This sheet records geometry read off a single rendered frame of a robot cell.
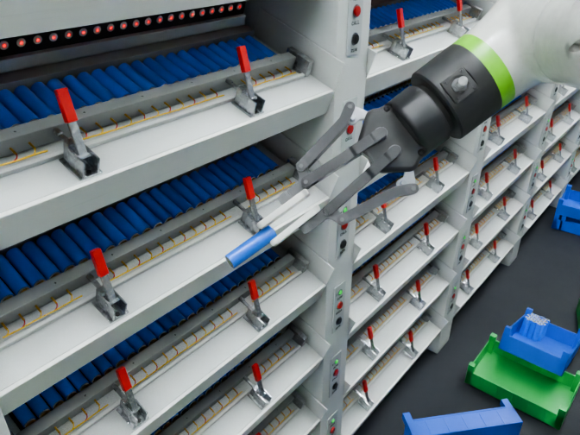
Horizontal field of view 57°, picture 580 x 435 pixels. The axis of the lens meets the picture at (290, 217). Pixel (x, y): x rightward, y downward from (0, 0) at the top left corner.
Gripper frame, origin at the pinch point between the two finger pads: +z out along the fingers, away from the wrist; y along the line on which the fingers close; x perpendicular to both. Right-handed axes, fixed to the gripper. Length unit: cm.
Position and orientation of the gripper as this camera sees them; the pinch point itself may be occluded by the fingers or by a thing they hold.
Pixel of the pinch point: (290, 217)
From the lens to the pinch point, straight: 62.2
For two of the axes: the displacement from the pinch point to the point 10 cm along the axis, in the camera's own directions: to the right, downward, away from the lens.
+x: 0.9, 0.2, 10.0
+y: 6.0, 8.0, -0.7
